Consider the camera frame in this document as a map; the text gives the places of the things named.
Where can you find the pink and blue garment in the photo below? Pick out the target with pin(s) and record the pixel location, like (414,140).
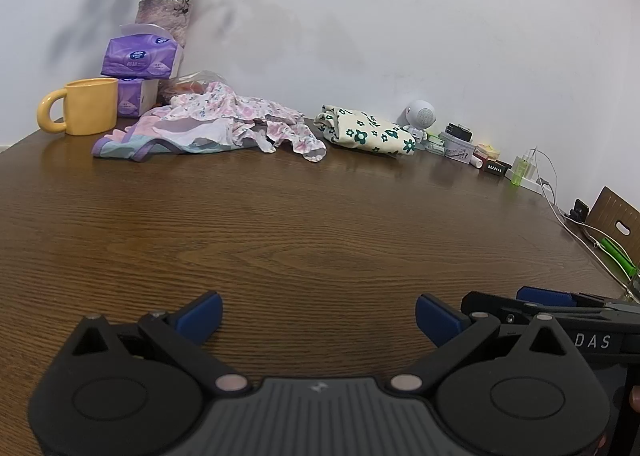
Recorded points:
(120,146)

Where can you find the white robot speaker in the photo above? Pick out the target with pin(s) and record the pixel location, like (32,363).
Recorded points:
(420,114)

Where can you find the black small gadget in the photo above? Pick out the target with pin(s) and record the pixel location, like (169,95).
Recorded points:
(459,131)

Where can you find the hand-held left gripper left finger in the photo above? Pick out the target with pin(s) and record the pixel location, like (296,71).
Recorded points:
(202,318)

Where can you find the cream green-flowered folded garment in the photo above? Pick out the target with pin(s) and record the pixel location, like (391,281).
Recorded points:
(370,134)

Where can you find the green and white small box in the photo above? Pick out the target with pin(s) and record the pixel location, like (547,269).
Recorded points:
(435,144)

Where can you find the person's right hand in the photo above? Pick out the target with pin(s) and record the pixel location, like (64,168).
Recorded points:
(635,398)

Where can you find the large purple tissue pack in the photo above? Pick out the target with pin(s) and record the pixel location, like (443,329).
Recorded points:
(135,59)

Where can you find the white power strip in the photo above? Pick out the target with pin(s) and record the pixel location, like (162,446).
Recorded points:
(537,184)

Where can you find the brown cardboard piece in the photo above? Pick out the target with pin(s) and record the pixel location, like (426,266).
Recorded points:
(607,208)

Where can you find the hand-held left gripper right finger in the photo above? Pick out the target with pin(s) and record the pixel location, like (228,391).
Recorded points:
(437,320)

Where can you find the clear plastic bag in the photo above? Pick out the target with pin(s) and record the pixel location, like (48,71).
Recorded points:
(192,81)

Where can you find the green pen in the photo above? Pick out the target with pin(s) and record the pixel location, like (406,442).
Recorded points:
(617,253)

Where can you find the pink floral garment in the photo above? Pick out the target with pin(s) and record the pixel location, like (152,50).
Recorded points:
(220,104)

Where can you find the yellow mug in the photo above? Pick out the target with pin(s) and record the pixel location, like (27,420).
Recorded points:
(90,106)

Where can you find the mottled pink vase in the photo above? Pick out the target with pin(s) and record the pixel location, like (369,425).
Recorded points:
(165,19)

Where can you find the small purple tissue pack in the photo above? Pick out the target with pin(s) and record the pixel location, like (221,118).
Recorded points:
(132,99)

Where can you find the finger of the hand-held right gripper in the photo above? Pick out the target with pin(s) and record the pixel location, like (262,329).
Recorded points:
(500,303)
(545,296)

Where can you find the green spray bottle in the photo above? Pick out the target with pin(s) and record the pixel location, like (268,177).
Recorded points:
(517,174)

